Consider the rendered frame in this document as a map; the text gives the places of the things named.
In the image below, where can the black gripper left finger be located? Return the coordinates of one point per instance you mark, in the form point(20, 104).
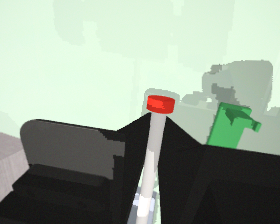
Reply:
point(118, 155)

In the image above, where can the white pin with red cap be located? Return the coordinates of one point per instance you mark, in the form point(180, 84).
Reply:
point(160, 107)

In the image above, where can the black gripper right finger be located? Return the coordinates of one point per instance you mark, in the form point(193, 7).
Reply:
point(186, 167)

